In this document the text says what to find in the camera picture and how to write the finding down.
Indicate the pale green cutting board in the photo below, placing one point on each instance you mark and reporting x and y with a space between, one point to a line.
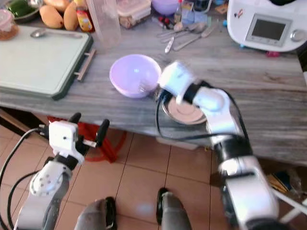
36 62

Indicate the large lilac bowl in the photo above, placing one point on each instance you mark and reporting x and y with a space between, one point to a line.
132 74

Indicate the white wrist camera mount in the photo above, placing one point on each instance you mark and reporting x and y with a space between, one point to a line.
63 141
176 79

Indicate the green vegetable bowl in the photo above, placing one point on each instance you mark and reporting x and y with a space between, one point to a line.
21 8

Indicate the blue plastic packet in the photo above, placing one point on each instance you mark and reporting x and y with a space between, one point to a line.
193 18

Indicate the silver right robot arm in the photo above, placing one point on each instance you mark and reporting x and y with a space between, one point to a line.
230 129

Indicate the red plastic stool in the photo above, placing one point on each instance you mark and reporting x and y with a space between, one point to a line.
110 151

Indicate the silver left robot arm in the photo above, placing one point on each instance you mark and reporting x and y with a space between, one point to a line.
43 191

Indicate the grey right robot leg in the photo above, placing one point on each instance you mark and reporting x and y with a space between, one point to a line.
175 213

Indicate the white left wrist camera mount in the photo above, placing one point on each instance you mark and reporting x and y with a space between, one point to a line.
63 141

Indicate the small purple bowl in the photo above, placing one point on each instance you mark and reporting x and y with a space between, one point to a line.
165 5

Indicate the yellow mango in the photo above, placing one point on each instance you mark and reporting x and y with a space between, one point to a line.
51 17
71 17
56 4

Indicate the red yellow sauce bottle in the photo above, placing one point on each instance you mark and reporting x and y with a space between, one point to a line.
85 19

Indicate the clear plastic jug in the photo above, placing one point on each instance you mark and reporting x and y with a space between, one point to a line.
104 24

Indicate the pink lidded food container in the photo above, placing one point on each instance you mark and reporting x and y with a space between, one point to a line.
7 26

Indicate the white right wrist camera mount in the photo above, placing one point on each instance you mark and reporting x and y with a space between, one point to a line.
176 79

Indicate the white kitchen appliance with screen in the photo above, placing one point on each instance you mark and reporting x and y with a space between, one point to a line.
237 24

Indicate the clear box with pink lid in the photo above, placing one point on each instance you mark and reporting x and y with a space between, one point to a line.
134 12

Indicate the small red capped bottle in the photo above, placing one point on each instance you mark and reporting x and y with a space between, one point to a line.
178 13

